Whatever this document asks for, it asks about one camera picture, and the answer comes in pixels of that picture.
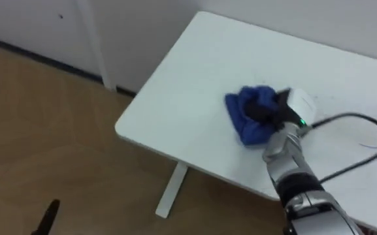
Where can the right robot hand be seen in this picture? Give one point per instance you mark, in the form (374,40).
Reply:
(301,104)

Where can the blue cloth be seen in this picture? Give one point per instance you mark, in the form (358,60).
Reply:
(240,112)

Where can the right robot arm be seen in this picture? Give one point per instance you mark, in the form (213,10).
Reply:
(297,176)

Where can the white desk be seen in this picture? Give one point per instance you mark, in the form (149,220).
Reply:
(207,81)

